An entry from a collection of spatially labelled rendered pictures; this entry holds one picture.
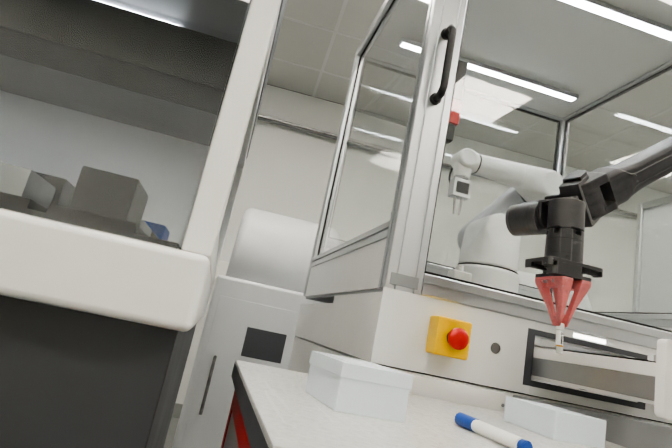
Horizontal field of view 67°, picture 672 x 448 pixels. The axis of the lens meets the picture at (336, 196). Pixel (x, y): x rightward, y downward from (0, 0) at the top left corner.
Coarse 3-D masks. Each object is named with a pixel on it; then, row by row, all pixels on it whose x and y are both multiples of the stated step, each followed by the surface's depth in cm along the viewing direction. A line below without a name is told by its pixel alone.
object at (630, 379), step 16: (544, 352) 102; (544, 368) 101; (560, 368) 96; (576, 368) 92; (592, 368) 88; (608, 368) 85; (624, 368) 82; (640, 368) 79; (576, 384) 91; (592, 384) 88; (608, 384) 84; (624, 384) 81; (640, 384) 78; (640, 400) 78
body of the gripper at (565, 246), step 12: (552, 228) 83; (564, 228) 82; (552, 240) 82; (564, 240) 81; (576, 240) 81; (552, 252) 82; (564, 252) 81; (576, 252) 81; (528, 264) 83; (540, 264) 83; (552, 264) 78; (576, 264) 80; (600, 276) 81
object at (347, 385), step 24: (312, 360) 66; (336, 360) 58; (360, 360) 67; (312, 384) 64; (336, 384) 56; (360, 384) 56; (384, 384) 57; (408, 384) 58; (336, 408) 55; (360, 408) 56; (384, 408) 57
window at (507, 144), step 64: (512, 0) 125; (576, 0) 130; (640, 0) 135; (512, 64) 121; (576, 64) 125; (640, 64) 130; (448, 128) 113; (512, 128) 117; (576, 128) 121; (640, 128) 126; (448, 192) 110; (512, 192) 114; (640, 192) 122; (448, 256) 107; (512, 256) 111; (640, 256) 118; (640, 320) 115
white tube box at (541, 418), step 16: (512, 400) 81; (528, 400) 84; (512, 416) 80; (528, 416) 77; (544, 416) 74; (560, 416) 72; (576, 416) 72; (544, 432) 73; (560, 432) 71; (576, 432) 72; (592, 432) 72
